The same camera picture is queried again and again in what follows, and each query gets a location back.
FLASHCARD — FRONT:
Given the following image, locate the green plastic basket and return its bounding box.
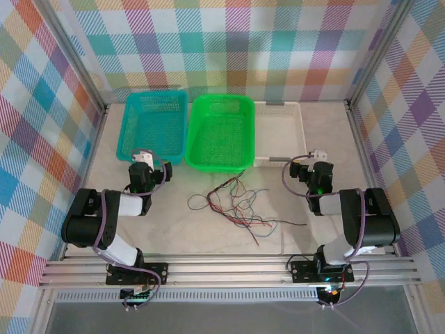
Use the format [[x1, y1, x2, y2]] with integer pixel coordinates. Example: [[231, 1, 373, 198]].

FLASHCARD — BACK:
[[184, 93, 257, 174]]

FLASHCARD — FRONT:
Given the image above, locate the small circuit board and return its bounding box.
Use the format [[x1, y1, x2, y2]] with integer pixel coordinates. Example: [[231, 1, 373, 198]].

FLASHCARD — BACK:
[[316, 284, 345, 305], [120, 285, 156, 309]]

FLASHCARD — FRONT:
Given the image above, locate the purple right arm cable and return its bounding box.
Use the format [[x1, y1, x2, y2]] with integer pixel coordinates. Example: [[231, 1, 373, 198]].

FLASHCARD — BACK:
[[281, 154, 371, 309]]

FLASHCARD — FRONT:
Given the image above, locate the blue wire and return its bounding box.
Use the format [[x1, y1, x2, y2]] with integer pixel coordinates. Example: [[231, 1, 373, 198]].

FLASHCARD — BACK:
[[248, 218, 279, 238], [233, 187, 271, 218]]

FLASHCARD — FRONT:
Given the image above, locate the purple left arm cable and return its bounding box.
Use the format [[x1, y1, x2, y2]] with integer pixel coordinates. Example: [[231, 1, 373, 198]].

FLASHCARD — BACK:
[[92, 148, 167, 311]]

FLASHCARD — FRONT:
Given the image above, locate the white plastic basket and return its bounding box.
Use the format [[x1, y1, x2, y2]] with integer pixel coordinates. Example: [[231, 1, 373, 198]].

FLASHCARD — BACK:
[[252, 101, 309, 168]]

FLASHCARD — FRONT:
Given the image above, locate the teal plastic basket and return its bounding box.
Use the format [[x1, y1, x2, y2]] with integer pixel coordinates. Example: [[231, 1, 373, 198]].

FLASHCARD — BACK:
[[115, 90, 190, 166]]

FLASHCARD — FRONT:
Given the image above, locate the aluminium frame post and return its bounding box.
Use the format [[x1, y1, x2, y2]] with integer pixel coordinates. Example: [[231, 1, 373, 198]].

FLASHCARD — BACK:
[[346, 0, 417, 109], [41, 0, 108, 116]]

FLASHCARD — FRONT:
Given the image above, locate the grey slotted cable duct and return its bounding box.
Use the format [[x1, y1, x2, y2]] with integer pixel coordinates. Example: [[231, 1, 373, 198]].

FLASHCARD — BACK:
[[54, 287, 321, 303]]

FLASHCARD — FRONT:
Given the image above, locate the aluminium side rail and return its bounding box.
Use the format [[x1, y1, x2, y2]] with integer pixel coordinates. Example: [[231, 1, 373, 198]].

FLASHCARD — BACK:
[[59, 104, 109, 262], [346, 100, 401, 258]]

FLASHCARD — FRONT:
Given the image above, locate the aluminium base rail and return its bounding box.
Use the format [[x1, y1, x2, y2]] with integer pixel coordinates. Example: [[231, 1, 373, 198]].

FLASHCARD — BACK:
[[37, 255, 423, 289]]

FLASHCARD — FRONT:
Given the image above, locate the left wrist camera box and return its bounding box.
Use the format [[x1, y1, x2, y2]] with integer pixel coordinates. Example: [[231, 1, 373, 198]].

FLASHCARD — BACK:
[[133, 149, 154, 172]]

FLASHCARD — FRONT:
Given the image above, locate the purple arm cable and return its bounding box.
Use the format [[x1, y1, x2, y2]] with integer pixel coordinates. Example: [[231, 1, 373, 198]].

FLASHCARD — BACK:
[[92, 148, 167, 311], [281, 154, 371, 309]]

